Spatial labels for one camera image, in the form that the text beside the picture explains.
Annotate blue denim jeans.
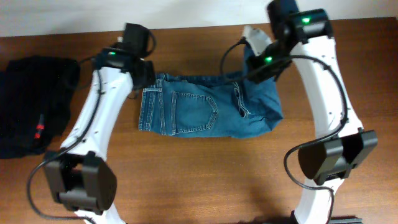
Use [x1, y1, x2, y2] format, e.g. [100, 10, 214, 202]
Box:
[138, 45, 284, 139]

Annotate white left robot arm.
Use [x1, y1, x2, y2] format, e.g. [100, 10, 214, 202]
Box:
[38, 23, 156, 223]

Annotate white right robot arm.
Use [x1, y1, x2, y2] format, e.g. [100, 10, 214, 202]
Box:
[247, 0, 378, 224]

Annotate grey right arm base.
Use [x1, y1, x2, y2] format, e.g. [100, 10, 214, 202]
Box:
[329, 217, 363, 224]

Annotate black fabric bag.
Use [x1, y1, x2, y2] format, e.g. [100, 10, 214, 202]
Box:
[1, 56, 80, 159]

